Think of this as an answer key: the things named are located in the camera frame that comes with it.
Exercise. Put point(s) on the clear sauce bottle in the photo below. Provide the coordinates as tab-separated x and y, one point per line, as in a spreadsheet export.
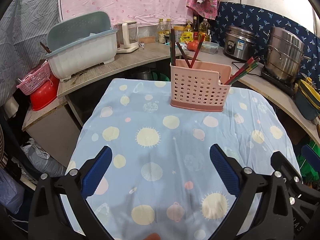
168	27
161	32

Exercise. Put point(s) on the cooking oil bottle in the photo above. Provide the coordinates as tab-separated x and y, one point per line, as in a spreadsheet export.
204	30

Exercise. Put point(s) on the stainless steel steamer pot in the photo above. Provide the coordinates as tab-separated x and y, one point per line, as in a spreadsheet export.
285	54

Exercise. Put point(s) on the white dish drainer teal lid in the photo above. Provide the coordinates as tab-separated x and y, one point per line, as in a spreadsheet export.
80	43

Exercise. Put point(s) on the green chopstick gold band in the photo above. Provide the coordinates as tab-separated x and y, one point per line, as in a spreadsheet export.
242	73

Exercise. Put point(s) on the dark soy sauce bottle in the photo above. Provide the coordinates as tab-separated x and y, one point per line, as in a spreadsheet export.
195	28

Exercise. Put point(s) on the clear sauce bottle right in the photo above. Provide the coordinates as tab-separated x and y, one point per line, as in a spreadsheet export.
168	27

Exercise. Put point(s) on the red chopstick gold band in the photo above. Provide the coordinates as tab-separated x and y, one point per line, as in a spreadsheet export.
197	51

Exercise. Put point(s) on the red tomato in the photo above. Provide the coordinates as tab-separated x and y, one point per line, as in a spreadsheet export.
193	45

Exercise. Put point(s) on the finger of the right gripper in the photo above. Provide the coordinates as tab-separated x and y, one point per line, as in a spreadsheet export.
280	163
310	155

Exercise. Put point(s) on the clear food container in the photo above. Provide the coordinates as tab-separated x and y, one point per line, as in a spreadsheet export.
209	47

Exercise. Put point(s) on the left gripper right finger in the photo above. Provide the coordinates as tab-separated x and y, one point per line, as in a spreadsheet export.
273	218

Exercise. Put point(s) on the black induction cooker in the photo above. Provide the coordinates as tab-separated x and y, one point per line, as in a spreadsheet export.
287	88

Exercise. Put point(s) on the yellow tin can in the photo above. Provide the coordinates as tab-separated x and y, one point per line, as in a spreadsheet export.
179	30

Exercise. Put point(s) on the red plastic basin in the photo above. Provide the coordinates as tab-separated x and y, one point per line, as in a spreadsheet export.
44	95

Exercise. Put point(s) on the white electric kettle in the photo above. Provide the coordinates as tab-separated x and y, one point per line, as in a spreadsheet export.
127	37

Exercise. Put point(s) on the green plastic bag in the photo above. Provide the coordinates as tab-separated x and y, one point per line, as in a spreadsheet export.
310	173

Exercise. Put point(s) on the pink perforated utensil holder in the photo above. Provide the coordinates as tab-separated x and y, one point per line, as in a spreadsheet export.
200	88

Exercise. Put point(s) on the pink plastic basket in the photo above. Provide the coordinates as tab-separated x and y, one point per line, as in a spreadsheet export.
35	78

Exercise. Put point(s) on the clear sauce bottle left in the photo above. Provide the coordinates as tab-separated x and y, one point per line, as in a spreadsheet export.
161	32

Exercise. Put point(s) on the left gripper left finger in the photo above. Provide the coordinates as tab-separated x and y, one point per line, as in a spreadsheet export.
47	217

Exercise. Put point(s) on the blue patterned tablecloth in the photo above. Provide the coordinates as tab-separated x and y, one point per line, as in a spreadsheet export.
161	179

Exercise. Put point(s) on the silver rice cooker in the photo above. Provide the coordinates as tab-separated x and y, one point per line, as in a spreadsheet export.
239	43

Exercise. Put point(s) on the grey plastic bag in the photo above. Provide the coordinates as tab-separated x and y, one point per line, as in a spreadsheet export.
42	160

